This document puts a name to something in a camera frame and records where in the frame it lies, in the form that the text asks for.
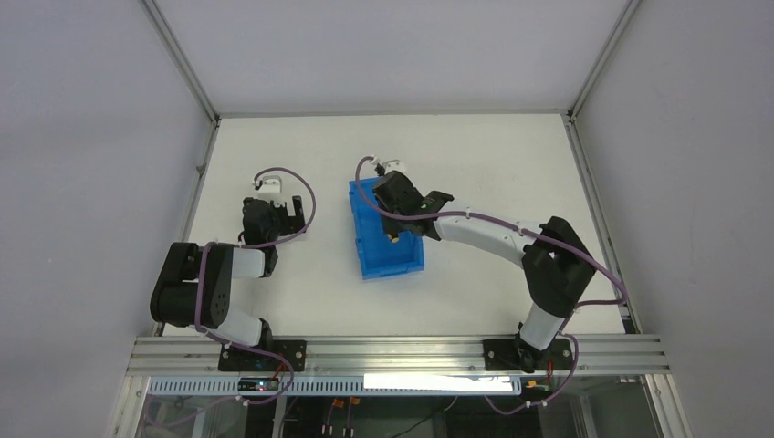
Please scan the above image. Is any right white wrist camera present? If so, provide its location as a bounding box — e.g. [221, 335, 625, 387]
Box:
[375, 160, 407, 176]

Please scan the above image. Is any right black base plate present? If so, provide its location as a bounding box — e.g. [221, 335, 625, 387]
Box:
[481, 339, 574, 373]

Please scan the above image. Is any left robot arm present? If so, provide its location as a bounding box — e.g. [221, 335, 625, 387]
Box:
[150, 195, 306, 351]

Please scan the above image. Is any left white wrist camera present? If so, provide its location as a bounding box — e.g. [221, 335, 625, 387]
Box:
[254, 175, 284, 203]

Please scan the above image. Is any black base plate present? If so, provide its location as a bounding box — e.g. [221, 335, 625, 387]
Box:
[481, 339, 574, 373]
[217, 339, 308, 372]

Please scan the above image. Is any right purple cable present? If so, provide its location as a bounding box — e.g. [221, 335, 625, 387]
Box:
[353, 155, 629, 416]

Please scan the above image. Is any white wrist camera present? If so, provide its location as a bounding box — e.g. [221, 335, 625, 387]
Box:
[375, 160, 407, 176]
[254, 175, 284, 203]

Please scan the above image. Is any purple cable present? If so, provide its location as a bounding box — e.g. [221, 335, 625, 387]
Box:
[193, 167, 318, 424]
[353, 155, 629, 416]

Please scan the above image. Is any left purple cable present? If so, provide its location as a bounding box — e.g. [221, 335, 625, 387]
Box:
[193, 167, 318, 424]

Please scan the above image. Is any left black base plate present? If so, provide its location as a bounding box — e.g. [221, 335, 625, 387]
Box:
[217, 339, 308, 372]

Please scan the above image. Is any slotted grey cable duct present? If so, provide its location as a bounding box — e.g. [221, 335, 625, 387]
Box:
[148, 373, 522, 397]

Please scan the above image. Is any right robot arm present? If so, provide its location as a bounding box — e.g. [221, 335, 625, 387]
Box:
[371, 166, 597, 372]

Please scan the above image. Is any small green circuit board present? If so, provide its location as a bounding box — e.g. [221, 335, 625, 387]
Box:
[237, 378, 280, 393]

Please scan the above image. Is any blue plastic bin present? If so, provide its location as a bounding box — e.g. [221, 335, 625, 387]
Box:
[349, 180, 425, 280]

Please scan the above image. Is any aluminium frame rail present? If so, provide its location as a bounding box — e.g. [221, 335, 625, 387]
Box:
[127, 334, 671, 377]

